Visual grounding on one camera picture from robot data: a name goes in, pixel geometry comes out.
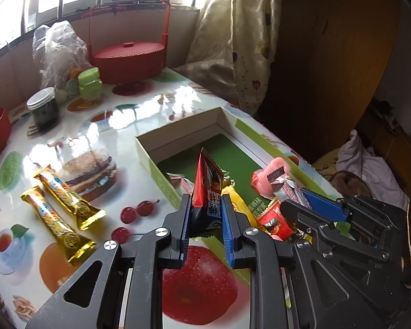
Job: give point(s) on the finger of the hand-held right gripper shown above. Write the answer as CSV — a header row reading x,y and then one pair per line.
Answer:
x,y
323,208
301,217

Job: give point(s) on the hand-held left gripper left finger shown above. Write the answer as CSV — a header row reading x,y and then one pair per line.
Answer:
x,y
185,226

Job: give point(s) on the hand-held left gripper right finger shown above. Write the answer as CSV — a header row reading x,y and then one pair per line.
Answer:
x,y
227,236

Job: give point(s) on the yellow snack packet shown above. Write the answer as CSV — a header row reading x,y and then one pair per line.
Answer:
x,y
241,209

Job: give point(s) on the pink striped candy wrapper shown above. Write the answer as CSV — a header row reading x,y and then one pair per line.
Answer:
x,y
284,185

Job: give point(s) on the white and red candy packet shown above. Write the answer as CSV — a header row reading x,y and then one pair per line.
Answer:
x,y
178,180

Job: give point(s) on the red cone snack packet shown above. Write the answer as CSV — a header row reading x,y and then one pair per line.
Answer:
x,y
207,185

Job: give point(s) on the pink jelly cup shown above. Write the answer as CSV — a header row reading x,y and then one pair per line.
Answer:
x,y
263,182

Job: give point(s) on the green and white cardboard box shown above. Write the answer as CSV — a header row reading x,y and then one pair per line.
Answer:
x,y
191,140

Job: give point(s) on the white cloth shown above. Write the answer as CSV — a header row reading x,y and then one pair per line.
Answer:
x,y
366,168

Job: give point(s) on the gold biscuit packet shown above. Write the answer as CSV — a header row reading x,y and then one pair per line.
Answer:
x,y
68,198
54,226

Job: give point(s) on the brown wooden wardrobe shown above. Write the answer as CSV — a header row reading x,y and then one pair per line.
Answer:
x,y
328,41

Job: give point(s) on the small pale green jar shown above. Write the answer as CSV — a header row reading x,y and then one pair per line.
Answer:
x,y
72,88

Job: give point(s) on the glass jar with white lid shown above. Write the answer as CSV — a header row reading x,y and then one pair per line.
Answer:
x,y
44,109

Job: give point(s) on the cream patterned curtain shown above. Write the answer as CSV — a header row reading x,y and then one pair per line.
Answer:
x,y
239,41

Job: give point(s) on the clear plastic bag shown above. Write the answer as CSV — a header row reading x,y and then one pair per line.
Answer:
x,y
60,51

